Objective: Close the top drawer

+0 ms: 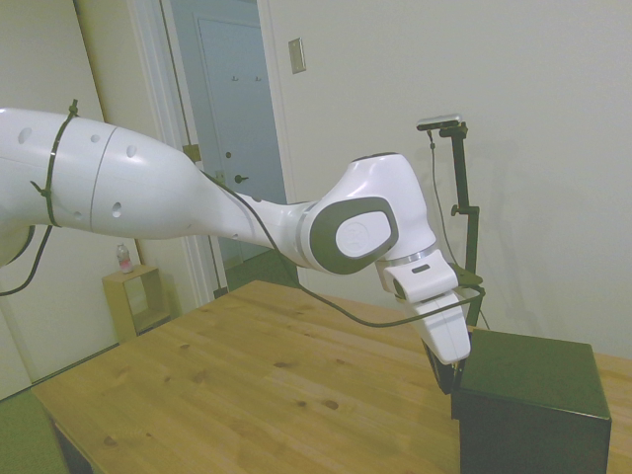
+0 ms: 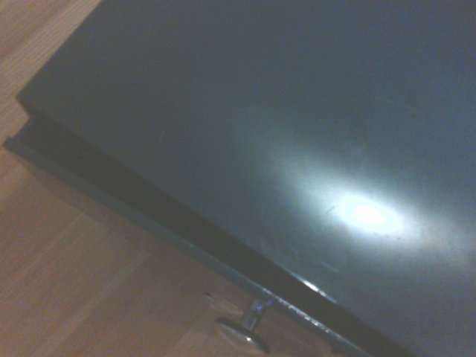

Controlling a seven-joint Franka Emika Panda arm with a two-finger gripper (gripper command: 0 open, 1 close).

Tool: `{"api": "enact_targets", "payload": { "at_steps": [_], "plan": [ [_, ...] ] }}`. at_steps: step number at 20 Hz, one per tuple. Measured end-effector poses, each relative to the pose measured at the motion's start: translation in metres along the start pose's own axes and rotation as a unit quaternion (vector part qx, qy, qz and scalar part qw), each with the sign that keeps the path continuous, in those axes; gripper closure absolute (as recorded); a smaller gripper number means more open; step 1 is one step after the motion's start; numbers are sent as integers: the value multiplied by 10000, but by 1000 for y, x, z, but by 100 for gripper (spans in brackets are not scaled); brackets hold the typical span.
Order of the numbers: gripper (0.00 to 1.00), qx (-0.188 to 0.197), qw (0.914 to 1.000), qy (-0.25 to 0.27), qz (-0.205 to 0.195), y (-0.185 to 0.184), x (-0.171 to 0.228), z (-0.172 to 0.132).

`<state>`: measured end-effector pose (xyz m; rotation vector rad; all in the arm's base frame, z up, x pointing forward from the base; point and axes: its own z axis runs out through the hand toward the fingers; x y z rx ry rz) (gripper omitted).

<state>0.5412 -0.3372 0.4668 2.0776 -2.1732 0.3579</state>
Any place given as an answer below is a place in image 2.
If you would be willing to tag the black drawer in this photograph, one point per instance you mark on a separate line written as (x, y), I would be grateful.
(148, 208)

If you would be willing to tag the black drawer cabinet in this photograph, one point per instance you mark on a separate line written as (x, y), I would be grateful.
(260, 111)

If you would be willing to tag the small metal drawer knob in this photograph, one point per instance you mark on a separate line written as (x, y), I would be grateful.
(247, 321)

